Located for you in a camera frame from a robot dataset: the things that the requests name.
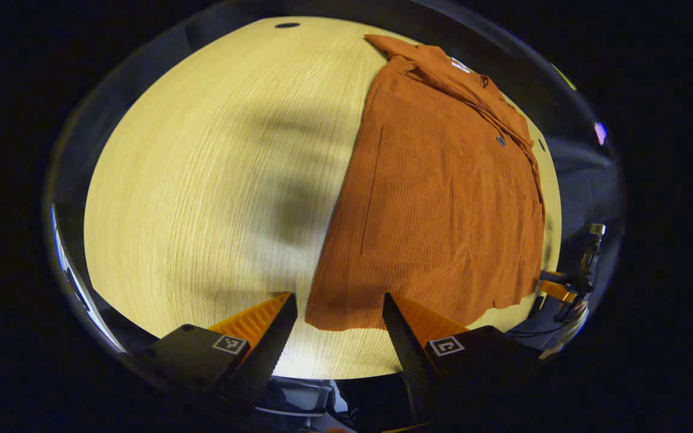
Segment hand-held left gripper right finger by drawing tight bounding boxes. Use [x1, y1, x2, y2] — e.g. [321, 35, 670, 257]
[383, 292, 543, 422]

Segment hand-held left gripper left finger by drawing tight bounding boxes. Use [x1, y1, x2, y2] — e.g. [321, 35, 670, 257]
[133, 292, 299, 416]

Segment orange ribbed shirt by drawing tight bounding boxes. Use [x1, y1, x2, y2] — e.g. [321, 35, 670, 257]
[304, 34, 547, 333]

